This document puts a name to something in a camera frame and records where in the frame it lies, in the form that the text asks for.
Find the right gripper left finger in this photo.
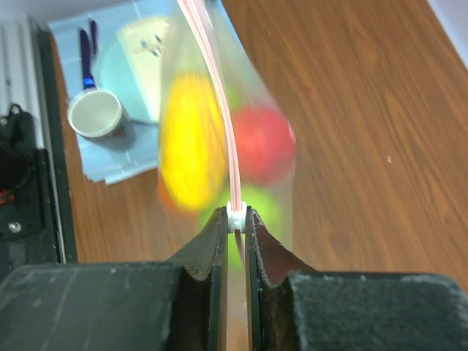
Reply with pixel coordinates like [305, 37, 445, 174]
[1, 208, 228, 350]

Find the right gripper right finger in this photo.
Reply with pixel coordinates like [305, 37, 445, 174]
[246, 209, 467, 350]

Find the yellow fake lemon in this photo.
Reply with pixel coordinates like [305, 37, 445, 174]
[159, 72, 227, 212]

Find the clear zip top bag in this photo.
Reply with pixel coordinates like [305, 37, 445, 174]
[156, 0, 297, 264]

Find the green fake apple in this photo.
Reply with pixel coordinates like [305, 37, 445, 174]
[199, 186, 284, 271]

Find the red fake apple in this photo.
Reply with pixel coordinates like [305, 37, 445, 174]
[233, 106, 296, 185]

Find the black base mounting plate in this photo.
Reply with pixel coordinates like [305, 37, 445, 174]
[1, 17, 78, 277]

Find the white ceramic cup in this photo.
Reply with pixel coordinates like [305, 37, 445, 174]
[67, 88, 130, 140]

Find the beige ceramic plate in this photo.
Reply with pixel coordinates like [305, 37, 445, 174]
[94, 16, 169, 124]

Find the blue checkered cloth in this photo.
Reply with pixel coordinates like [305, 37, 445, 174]
[47, 0, 227, 186]

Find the blue handled utensil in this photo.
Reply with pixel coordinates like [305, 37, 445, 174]
[79, 20, 98, 90]

